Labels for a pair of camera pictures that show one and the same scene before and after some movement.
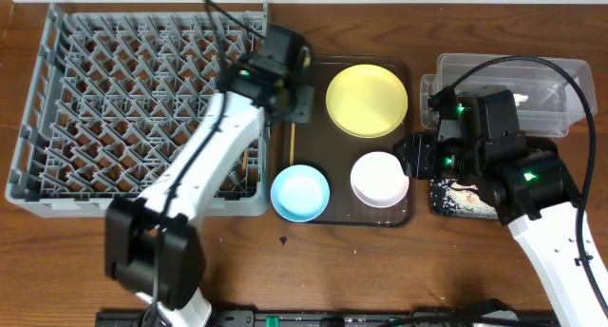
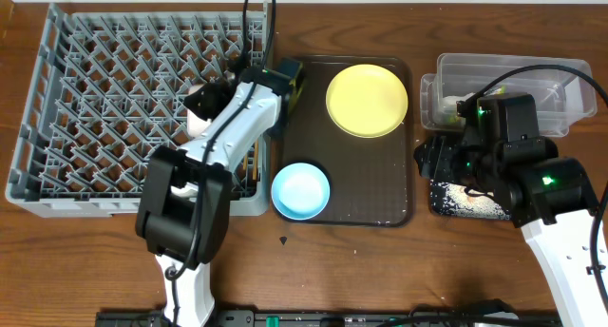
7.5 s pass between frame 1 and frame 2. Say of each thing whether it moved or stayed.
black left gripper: moved
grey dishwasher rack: stayed
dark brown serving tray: stayed
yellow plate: stayed
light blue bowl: stayed
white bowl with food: moved
